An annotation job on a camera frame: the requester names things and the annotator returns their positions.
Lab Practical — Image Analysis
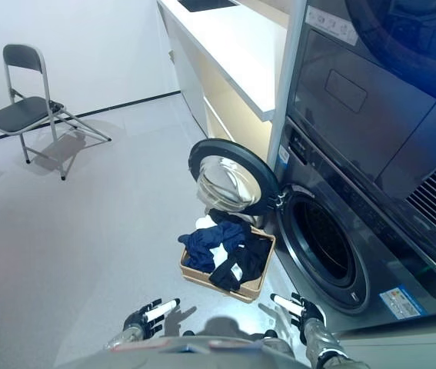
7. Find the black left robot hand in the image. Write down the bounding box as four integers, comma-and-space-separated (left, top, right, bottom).
123, 297, 181, 341

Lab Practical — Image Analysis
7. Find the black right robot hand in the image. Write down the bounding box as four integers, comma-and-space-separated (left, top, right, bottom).
270, 291, 327, 328

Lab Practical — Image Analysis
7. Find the woven wicker laundry basket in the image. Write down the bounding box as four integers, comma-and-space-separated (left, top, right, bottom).
179, 224, 277, 304

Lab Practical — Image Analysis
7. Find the dark grey washing machine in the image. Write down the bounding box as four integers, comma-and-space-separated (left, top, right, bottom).
272, 115, 436, 332

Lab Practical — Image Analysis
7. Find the round washing machine door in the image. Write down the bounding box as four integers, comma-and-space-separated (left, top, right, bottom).
187, 138, 281, 228

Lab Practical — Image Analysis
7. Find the silver robot torso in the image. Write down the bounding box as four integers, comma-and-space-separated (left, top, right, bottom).
54, 334, 311, 369

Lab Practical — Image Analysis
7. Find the black garment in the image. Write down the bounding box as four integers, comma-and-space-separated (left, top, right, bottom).
208, 209, 275, 292

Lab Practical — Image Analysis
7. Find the energy label sticker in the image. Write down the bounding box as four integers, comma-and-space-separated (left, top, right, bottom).
378, 288, 421, 318

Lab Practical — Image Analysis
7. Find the navy blue garment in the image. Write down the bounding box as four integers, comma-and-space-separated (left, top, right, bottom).
178, 219, 253, 272

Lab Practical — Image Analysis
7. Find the dark grey dryer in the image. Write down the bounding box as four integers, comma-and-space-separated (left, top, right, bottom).
285, 0, 436, 247

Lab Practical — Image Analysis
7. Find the white tall side panel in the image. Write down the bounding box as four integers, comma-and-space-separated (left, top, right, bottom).
268, 0, 309, 171

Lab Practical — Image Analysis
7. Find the grey metal folding chair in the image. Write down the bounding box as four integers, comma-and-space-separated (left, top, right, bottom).
0, 43, 112, 181

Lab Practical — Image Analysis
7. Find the white counter cabinet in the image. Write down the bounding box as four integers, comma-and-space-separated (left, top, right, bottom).
156, 0, 294, 162

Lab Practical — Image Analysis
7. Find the white instruction label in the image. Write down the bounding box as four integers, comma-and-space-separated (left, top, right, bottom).
306, 5, 359, 45

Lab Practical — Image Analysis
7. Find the black countertop sink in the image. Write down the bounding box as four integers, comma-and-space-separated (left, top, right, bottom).
177, 0, 240, 13

